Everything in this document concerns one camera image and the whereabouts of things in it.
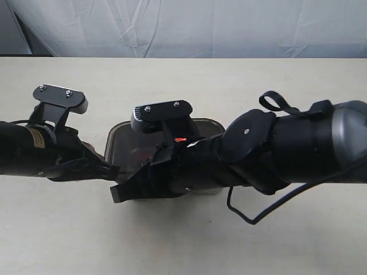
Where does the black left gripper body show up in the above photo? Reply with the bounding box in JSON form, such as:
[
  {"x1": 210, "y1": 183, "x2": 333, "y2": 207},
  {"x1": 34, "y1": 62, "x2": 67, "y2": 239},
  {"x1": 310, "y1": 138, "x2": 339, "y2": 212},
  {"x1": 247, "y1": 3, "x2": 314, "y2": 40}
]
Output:
[{"x1": 28, "y1": 125, "x2": 97, "y2": 181}]

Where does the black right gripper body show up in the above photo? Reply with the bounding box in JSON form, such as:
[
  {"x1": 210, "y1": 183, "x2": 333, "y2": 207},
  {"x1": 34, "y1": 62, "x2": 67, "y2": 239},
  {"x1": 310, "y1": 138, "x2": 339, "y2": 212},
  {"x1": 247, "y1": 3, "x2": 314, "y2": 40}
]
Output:
[{"x1": 149, "y1": 137, "x2": 229, "y2": 198}]

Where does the dark transparent lid orange seal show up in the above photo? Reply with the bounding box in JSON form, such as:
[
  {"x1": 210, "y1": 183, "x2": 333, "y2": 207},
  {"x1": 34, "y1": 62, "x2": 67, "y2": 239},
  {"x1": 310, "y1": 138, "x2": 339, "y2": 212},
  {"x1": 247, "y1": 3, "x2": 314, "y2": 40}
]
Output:
[{"x1": 105, "y1": 118, "x2": 224, "y2": 175}]

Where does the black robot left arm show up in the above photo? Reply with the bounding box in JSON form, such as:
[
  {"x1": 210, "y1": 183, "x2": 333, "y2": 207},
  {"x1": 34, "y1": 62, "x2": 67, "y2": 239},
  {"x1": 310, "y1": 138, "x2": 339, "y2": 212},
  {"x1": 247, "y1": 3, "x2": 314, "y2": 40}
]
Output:
[{"x1": 1, "y1": 121, "x2": 119, "y2": 182}]

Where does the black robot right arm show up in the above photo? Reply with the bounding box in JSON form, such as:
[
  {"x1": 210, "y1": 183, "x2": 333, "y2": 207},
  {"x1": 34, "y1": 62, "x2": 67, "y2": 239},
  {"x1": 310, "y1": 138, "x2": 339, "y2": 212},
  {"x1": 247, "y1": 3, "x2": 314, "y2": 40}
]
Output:
[{"x1": 106, "y1": 100, "x2": 366, "y2": 203}]

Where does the white wrinkled backdrop curtain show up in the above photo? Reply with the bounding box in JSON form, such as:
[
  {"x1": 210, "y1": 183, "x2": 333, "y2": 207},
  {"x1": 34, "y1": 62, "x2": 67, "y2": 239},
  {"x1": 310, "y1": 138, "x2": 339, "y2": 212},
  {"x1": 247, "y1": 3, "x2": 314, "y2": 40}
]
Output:
[{"x1": 5, "y1": 1, "x2": 366, "y2": 58}]

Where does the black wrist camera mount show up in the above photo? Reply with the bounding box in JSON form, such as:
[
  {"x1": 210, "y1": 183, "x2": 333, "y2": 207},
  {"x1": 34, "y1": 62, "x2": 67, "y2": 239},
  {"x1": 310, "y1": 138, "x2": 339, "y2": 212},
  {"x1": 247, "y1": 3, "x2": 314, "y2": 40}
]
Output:
[
  {"x1": 131, "y1": 100, "x2": 200, "y2": 147},
  {"x1": 29, "y1": 84, "x2": 88, "y2": 133}
]

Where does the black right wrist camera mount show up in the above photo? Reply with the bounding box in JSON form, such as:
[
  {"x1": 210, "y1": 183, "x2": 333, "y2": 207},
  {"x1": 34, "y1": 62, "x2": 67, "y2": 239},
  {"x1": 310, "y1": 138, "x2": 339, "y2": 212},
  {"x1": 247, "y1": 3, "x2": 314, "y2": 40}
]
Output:
[{"x1": 131, "y1": 100, "x2": 200, "y2": 147}]

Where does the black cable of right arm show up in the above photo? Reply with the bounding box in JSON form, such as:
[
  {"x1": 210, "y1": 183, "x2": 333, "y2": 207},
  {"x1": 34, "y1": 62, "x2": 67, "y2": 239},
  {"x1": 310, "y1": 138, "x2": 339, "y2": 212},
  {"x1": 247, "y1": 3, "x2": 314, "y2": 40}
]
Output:
[{"x1": 226, "y1": 160, "x2": 367, "y2": 226}]

